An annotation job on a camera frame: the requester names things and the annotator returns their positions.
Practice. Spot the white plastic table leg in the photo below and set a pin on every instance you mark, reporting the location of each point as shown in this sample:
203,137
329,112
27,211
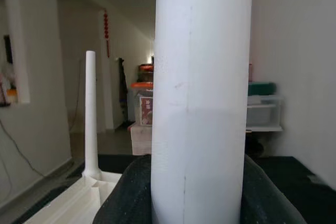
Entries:
90,116
202,103

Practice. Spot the dark hanging garment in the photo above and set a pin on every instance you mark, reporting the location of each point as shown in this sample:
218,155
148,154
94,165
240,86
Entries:
123,90

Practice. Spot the clear bin orange lid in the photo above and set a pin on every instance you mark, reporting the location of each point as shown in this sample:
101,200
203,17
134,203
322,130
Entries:
137,90

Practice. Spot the white plastic table top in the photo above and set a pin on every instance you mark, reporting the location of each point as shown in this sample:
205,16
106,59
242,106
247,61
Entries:
78,200

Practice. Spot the dark green lid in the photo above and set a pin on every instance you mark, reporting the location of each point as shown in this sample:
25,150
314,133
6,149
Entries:
262,89

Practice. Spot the clear plastic storage box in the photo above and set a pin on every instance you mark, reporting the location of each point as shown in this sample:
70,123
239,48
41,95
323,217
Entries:
265,113

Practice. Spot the black wok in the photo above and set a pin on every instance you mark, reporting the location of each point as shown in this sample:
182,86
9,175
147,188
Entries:
254,145

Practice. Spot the black tablecloth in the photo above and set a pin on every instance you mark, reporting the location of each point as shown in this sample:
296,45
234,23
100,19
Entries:
288,176

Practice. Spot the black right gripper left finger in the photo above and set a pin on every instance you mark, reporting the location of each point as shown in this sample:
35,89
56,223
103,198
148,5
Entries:
128,195

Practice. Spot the red printed box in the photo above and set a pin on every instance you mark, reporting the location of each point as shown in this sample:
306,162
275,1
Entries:
146,111

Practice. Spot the red bead hanging ornament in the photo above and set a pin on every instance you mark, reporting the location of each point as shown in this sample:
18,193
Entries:
106,30

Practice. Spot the dark jar orange lid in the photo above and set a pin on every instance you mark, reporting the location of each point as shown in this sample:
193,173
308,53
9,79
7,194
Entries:
145,73

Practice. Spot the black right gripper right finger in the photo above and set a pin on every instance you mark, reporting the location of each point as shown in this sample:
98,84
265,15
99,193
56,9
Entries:
262,200

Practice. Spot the pale patterned low box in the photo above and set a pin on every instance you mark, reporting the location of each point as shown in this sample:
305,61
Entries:
140,140

